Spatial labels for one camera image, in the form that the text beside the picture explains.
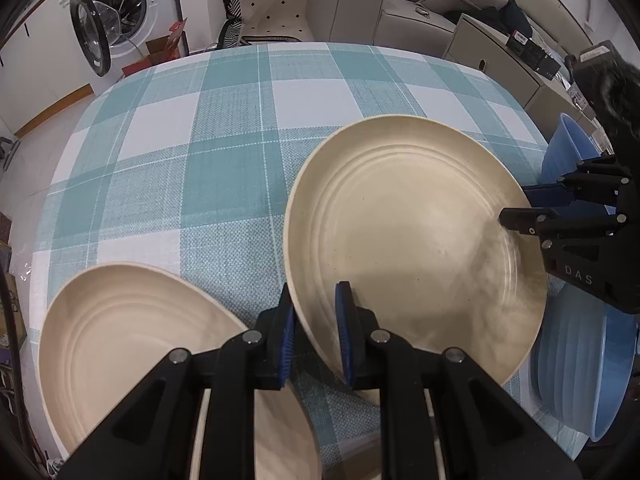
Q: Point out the teal checked tablecloth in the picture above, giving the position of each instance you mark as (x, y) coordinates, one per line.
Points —
(200, 160)

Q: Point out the red cardboard box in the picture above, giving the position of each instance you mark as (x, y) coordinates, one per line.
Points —
(170, 45)

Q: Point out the beige ribbed plate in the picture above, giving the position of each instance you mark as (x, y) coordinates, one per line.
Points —
(125, 320)
(415, 240)

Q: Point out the beige sofa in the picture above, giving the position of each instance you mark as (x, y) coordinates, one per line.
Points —
(350, 5)

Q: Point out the blue bowl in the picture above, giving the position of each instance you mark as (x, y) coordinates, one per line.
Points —
(570, 360)
(565, 155)

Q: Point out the dark clothing pile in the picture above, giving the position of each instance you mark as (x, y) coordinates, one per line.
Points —
(512, 15)

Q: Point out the white kitchen base cabinet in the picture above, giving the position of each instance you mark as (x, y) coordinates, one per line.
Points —
(35, 60)

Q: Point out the person's dark jacket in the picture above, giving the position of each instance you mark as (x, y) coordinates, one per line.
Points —
(631, 110)

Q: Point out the beige bedside cabinet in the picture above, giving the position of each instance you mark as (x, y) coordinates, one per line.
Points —
(480, 45)

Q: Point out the white washing machine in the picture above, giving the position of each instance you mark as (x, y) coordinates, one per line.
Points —
(140, 0)

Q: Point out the black boxes with blue edge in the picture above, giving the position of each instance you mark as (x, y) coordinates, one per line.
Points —
(530, 52)

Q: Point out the black and white patterned rug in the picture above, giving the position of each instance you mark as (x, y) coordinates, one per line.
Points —
(270, 10)

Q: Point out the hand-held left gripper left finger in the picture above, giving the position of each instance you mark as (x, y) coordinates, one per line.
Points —
(286, 340)

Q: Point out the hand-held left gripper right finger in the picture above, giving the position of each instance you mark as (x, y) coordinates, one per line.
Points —
(344, 340)

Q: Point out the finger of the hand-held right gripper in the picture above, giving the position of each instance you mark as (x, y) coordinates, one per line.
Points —
(545, 194)
(525, 220)

